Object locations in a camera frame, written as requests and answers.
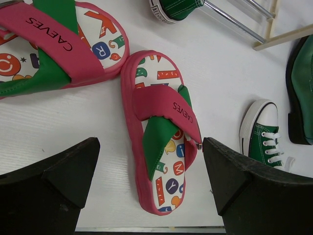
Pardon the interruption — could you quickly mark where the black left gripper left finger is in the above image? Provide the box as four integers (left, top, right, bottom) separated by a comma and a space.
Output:
0, 137, 100, 235

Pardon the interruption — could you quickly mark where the dark green loafer near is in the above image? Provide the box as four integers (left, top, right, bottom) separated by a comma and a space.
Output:
286, 35, 313, 145

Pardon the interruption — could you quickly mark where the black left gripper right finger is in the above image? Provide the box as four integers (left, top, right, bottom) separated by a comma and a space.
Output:
202, 138, 313, 235

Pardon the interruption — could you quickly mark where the green canvas sneaker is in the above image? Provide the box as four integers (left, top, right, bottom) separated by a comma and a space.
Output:
239, 99, 295, 172
149, 0, 204, 24

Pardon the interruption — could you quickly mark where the cream shoe rack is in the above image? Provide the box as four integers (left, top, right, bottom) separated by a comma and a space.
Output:
201, 0, 313, 51

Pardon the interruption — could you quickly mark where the aluminium table edge rail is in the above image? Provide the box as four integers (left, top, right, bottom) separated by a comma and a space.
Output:
75, 226, 226, 235

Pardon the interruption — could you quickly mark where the pink slide sandal left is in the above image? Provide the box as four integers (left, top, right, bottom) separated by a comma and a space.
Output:
0, 0, 130, 98

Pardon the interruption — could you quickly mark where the pink slide sandal right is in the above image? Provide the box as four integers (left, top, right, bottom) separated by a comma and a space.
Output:
121, 50, 202, 216

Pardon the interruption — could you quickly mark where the pink slide sandal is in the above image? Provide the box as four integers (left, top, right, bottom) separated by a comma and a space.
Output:
121, 50, 202, 216
0, 0, 130, 98

